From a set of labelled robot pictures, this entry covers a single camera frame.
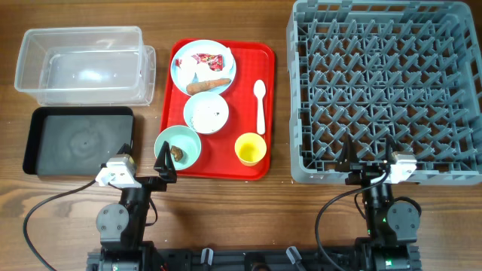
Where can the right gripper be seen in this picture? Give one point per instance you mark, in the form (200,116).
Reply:
(343,165)

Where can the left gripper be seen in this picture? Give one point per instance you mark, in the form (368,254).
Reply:
(166,170)

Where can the light blue rice bowl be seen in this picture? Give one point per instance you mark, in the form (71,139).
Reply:
(206,113)

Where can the orange carrot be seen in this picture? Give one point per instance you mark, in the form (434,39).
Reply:
(198,87)

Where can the white tissue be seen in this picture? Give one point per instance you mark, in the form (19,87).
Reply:
(186,65)

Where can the red snack wrapper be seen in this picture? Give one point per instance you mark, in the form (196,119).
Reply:
(206,61)

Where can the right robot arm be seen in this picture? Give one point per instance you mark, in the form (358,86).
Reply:
(392,222)

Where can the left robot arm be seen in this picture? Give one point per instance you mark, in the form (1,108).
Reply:
(122,225)

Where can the grey dishwasher rack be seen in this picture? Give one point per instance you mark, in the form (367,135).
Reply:
(372,70)

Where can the brown food scrap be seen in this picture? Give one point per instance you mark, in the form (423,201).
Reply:
(177,153)

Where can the green bowl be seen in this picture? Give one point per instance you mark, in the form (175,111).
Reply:
(185,139)

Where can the black plastic tray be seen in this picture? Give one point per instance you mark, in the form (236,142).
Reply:
(76,140)

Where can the yellow cup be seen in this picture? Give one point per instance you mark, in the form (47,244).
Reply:
(250,148)

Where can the light blue plate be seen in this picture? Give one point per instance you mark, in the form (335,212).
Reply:
(199,43)

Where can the clear plastic bin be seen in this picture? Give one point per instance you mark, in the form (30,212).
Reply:
(103,65)

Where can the white plastic spoon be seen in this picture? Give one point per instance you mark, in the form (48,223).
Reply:
(260,92)

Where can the red serving tray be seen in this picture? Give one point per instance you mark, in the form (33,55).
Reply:
(254,61)

